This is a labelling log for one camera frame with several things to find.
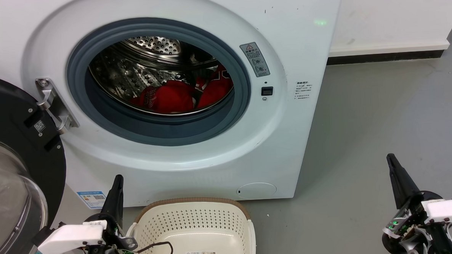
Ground grey warning sticker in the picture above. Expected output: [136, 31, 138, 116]
[239, 42, 271, 78]

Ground stainless steel washing machine drum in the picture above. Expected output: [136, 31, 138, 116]
[88, 32, 235, 119]

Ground blue energy label sticker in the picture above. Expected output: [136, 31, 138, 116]
[77, 191, 107, 210]

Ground white front-load washing machine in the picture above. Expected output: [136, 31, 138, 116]
[0, 0, 354, 213]

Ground metal door hinge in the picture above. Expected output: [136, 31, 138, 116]
[35, 76, 80, 136]

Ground round white filter cover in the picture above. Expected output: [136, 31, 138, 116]
[237, 182, 277, 200]

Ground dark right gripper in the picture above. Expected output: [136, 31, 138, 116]
[378, 151, 452, 254]

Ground red jersey garment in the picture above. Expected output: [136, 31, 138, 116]
[128, 64, 235, 116]

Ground dark round washer door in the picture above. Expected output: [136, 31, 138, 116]
[0, 69, 71, 254]

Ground grey rubber door gasket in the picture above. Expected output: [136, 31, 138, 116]
[64, 13, 254, 151]

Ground cream perforated laundry basket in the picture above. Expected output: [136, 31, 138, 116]
[124, 195, 257, 254]

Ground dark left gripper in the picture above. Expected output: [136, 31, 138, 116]
[78, 174, 138, 254]

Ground white and black baseboard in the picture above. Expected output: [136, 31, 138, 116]
[326, 41, 451, 66]

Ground small text label sticker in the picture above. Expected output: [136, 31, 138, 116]
[293, 80, 313, 101]

